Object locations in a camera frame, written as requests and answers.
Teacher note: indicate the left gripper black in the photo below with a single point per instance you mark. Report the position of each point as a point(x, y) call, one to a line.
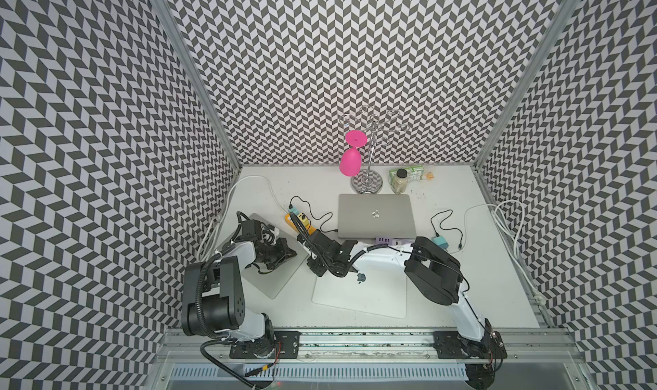
point(283, 253)

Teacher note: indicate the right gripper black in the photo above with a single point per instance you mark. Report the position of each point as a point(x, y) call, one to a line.
point(315, 268)

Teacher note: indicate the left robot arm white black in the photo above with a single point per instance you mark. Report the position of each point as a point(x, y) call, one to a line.
point(213, 299)

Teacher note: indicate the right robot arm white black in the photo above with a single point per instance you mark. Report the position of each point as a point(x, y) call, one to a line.
point(437, 276)

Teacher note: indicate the silver closed laptop left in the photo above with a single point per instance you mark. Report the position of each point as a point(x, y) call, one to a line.
point(242, 245)

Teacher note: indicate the yellow charger on orange strip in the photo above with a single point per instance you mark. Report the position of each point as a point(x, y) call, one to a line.
point(304, 219)

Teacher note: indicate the grey closed laptop centre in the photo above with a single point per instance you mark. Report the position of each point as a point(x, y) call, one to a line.
point(372, 216)

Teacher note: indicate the white closed laptop front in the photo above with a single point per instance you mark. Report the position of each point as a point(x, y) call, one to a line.
point(377, 286)

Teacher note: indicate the orange power strip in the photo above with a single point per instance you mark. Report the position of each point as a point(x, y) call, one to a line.
point(296, 224)

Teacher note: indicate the purple power strip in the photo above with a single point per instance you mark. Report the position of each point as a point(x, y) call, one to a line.
point(392, 241)

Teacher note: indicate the chrome glass holder stand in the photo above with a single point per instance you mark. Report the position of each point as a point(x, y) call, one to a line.
point(375, 124)

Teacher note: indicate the pink plastic wine glass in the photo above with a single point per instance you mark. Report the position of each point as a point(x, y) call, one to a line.
point(351, 161)

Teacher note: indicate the spice jar black lid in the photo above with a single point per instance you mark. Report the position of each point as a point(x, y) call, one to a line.
point(399, 181)

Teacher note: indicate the green snack packet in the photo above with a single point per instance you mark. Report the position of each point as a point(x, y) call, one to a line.
point(414, 173)

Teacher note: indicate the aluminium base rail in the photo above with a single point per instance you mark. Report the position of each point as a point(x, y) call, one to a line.
point(372, 345)

